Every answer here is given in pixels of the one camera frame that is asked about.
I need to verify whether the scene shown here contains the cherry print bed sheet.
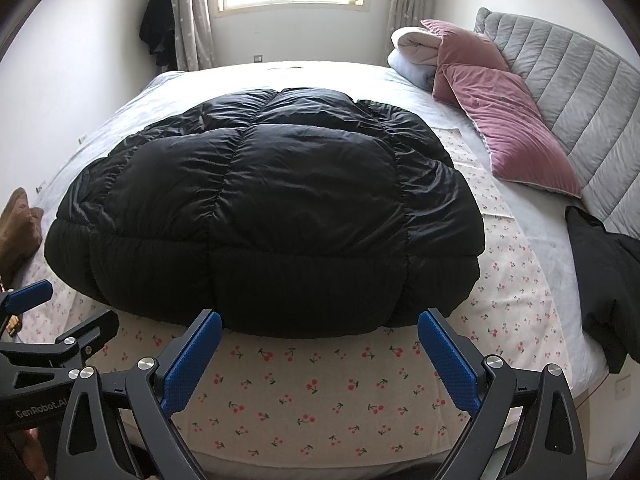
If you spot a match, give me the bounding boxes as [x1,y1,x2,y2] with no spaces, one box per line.
[20,127,573,456]

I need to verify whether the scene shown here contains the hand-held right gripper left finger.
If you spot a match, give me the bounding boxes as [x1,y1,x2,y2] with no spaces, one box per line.
[52,308,224,480]

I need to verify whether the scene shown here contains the pink velvet pillow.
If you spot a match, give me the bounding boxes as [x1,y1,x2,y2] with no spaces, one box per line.
[440,65,583,197]
[421,19,511,106]

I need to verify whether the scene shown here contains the grey quilted headboard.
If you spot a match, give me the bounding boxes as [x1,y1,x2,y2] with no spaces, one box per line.
[472,7,640,238]

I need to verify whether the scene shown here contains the white folded blanket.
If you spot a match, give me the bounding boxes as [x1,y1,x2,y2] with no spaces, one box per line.
[389,26,441,92]

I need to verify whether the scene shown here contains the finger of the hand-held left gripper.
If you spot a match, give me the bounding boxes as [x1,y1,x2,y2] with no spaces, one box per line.
[0,308,121,370]
[0,280,54,336]

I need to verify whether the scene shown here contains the black puffer jacket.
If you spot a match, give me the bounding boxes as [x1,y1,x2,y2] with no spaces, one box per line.
[44,87,486,336]

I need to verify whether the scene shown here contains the black garment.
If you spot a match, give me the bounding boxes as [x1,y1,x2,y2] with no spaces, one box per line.
[565,205,640,375]

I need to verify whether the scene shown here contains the brown cloth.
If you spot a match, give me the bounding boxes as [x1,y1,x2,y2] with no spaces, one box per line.
[0,187,46,281]

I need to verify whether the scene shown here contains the hanging dark clothes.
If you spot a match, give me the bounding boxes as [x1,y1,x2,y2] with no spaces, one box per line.
[139,0,176,68]

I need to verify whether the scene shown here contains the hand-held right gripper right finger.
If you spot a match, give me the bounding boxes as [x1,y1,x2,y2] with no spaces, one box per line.
[416,307,588,480]

